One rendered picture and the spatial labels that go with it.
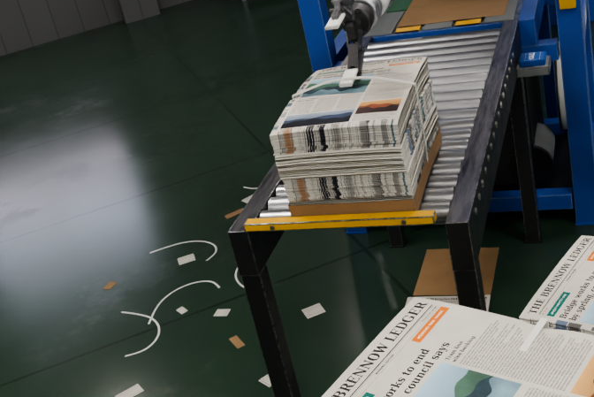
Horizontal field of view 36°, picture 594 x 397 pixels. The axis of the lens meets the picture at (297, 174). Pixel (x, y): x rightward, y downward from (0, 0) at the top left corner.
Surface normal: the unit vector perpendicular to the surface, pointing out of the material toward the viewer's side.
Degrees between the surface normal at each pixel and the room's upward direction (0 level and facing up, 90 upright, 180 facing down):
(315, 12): 90
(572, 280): 0
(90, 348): 0
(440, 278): 0
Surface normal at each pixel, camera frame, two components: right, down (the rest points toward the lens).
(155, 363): -0.21, -0.89
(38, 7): 0.33, 0.33
